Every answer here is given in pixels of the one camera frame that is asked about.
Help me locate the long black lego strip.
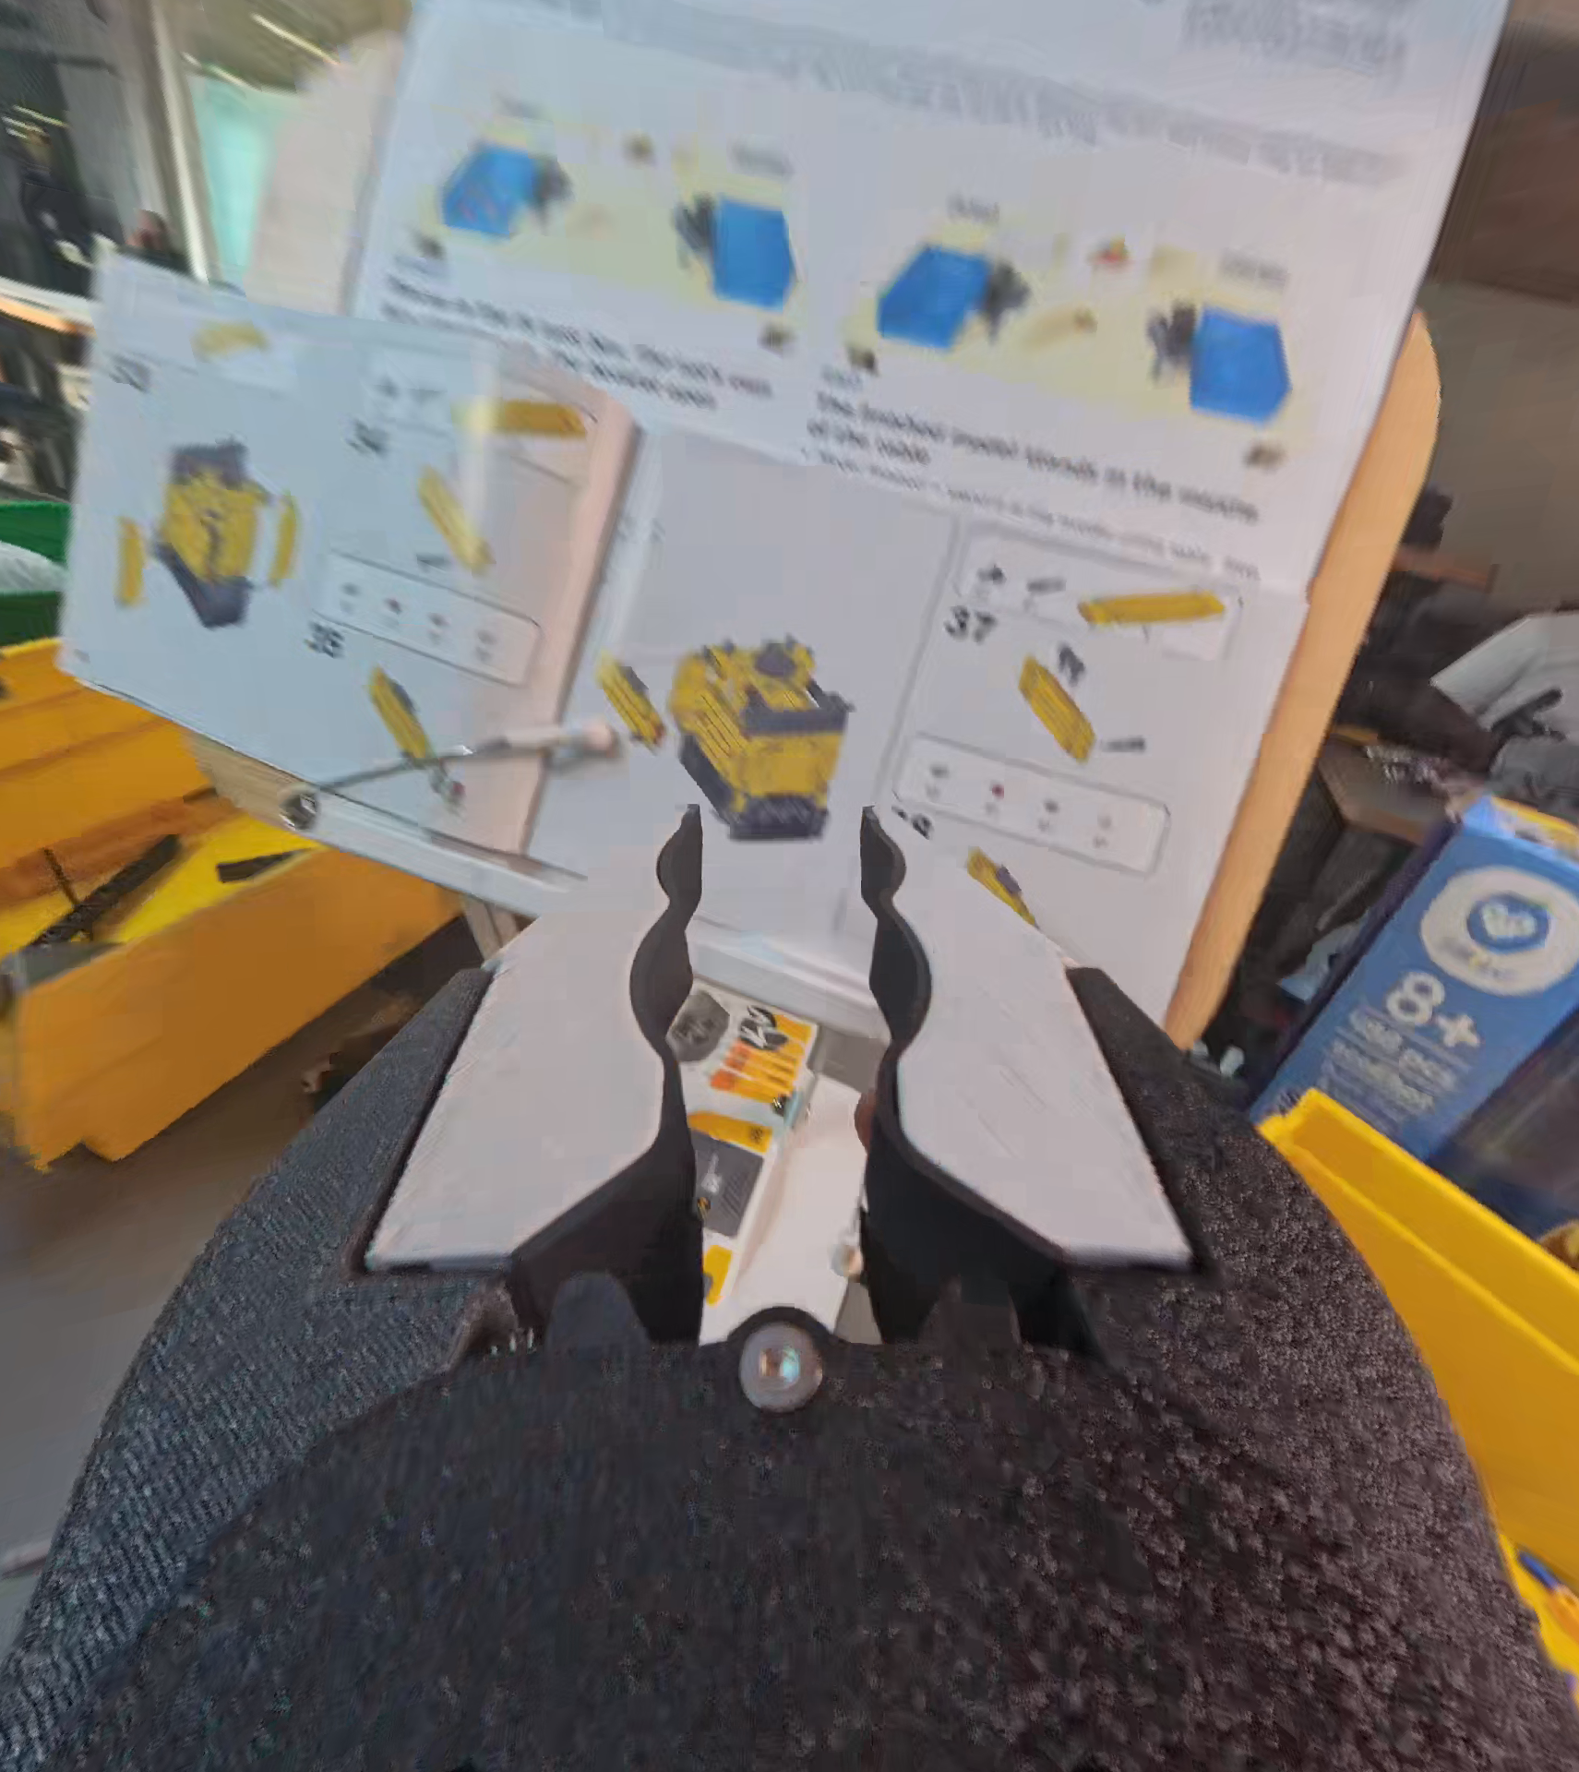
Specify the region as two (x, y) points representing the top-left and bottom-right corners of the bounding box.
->
(28, 831), (187, 954)

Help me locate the instruction booklet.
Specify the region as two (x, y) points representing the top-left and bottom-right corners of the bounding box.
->
(59, 255), (1312, 1030)

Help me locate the yellow bin with large parts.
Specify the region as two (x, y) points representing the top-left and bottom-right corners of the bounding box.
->
(0, 637), (461, 1169)

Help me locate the long grey lego panel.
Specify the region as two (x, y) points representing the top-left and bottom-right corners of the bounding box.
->
(0, 942), (120, 1025)

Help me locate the yellow bin with small parts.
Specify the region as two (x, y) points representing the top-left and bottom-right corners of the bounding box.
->
(1257, 1085), (1579, 1772)

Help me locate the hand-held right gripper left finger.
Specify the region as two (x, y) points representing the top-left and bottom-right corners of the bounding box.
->
(364, 803), (709, 1346)

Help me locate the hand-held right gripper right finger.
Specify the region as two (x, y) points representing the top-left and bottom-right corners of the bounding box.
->
(858, 807), (1196, 1346)

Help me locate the blue robot kit box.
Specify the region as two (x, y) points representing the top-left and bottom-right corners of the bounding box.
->
(1249, 792), (1579, 1338)

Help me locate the yellow sticker sheet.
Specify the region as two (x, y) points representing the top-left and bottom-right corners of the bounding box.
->
(672, 980), (821, 1311)

